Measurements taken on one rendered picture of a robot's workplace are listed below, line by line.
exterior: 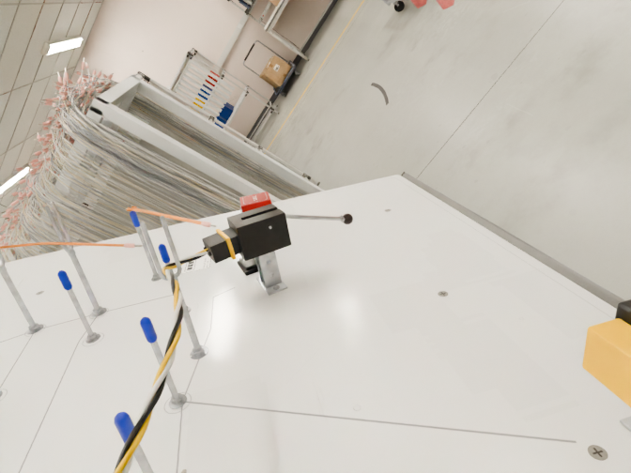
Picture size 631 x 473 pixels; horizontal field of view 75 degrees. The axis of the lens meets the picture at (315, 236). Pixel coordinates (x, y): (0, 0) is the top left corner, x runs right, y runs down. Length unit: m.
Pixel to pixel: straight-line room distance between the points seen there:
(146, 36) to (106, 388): 8.39
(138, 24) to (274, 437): 8.53
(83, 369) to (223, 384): 0.16
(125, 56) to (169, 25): 0.99
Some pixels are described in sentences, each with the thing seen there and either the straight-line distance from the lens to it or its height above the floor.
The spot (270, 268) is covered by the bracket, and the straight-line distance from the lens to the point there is 0.48.
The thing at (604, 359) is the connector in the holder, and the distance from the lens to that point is 0.27.
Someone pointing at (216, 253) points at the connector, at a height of 1.16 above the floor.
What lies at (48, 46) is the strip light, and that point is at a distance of 7.24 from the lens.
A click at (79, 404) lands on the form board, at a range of 0.44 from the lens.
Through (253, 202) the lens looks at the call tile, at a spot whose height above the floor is 1.10.
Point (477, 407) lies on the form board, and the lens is 0.34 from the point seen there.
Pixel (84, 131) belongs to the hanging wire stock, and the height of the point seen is 1.43.
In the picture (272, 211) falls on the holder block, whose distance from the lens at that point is 0.46.
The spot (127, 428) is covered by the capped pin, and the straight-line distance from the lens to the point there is 0.27.
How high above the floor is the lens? 1.25
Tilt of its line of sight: 22 degrees down
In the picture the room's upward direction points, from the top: 61 degrees counter-clockwise
